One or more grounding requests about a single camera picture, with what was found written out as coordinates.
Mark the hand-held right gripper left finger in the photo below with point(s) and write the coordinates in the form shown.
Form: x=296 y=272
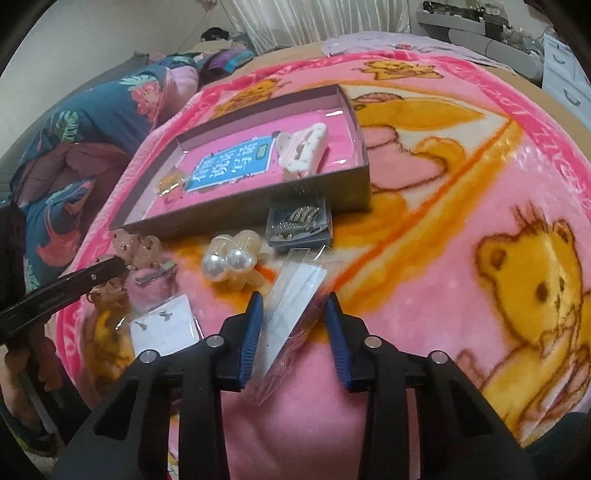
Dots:
x=250 y=344

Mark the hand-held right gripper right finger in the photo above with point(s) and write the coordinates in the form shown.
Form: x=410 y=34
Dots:
x=339 y=348

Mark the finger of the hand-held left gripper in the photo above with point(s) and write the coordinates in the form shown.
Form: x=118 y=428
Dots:
x=69 y=286

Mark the clear plastic packet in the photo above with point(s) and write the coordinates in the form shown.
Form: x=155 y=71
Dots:
x=291 y=304

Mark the pink fuzzy hair clip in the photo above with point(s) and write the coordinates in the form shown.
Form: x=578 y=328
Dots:
x=147 y=288

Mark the pink bear hair clip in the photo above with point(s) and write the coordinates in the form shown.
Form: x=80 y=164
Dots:
x=138 y=247

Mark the blue packet of hair pins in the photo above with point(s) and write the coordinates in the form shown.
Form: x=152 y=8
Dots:
x=300 y=221

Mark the grey shallow box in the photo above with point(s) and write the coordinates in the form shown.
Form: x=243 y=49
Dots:
x=221 y=138

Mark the person's left hand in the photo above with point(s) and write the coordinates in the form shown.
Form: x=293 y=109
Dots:
x=18 y=378

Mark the white earring card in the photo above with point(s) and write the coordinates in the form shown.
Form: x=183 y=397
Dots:
x=164 y=325

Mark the blue floral quilt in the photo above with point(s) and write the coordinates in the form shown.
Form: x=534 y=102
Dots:
x=106 y=106

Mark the blue printed card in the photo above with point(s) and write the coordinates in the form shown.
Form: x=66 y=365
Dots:
x=231 y=159

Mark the white hair claw clip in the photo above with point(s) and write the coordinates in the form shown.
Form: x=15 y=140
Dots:
x=302 y=147

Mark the pink bear printed blanket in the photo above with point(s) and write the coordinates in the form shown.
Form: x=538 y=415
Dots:
x=461 y=184

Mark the purple pillow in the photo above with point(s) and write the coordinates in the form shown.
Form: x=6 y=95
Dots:
x=228 y=60

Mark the dark cloth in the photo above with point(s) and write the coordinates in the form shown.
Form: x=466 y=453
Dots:
x=221 y=36

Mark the lilac sheet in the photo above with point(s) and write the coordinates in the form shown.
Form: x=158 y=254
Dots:
x=415 y=46

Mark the white curtain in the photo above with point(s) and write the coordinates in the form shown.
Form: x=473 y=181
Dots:
x=314 y=21

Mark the grey shelf unit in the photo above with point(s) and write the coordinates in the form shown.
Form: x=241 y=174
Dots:
x=480 y=41

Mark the white drawer cabinet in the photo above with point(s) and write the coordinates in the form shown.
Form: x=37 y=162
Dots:
x=565 y=69

